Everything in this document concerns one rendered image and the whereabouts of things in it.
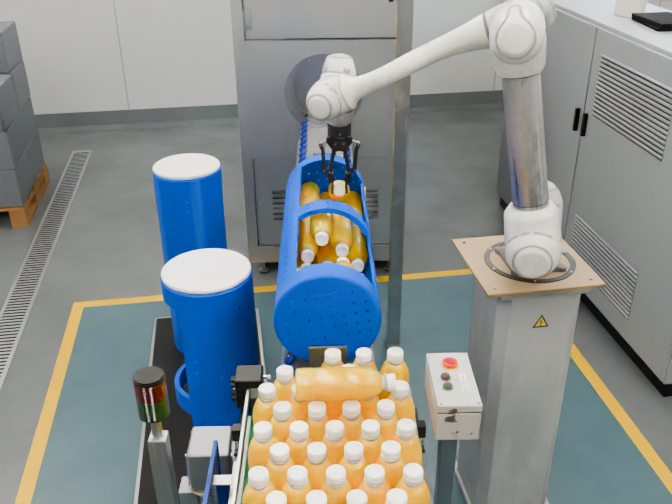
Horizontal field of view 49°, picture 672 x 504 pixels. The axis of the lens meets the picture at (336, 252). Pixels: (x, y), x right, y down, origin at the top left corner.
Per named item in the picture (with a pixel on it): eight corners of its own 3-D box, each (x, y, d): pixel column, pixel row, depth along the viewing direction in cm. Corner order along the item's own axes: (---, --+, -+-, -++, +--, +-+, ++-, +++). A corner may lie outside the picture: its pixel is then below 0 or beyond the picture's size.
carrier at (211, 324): (245, 440, 291) (176, 469, 278) (228, 242, 250) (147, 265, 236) (280, 486, 270) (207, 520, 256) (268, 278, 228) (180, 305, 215)
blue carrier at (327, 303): (369, 218, 278) (357, 147, 264) (388, 357, 200) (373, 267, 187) (294, 230, 279) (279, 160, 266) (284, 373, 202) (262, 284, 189)
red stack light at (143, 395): (170, 384, 153) (167, 368, 152) (164, 404, 148) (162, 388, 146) (139, 384, 153) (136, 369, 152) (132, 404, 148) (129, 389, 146)
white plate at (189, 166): (203, 180, 295) (203, 183, 295) (229, 156, 318) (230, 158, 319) (140, 173, 301) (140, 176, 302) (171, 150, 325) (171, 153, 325)
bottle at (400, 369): (405, 432, 185) (408, 367, 176) (376, 429, 186) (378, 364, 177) (408, 413, 192) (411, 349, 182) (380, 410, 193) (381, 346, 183)
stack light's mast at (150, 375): (175, 425, 159) (167, 365, 151) (170, 446, 153) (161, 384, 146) (146, 426, 159) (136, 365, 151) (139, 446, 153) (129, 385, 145)
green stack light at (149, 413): (172, 403, 156) (170, 384, 153) (167, 423, 150) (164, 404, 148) (142, 403, 156) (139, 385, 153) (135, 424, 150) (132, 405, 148)
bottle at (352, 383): (296, 408, 163) (388, 405, 163) (295, 391, 157) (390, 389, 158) (296, 378, 167) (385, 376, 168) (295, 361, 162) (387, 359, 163)
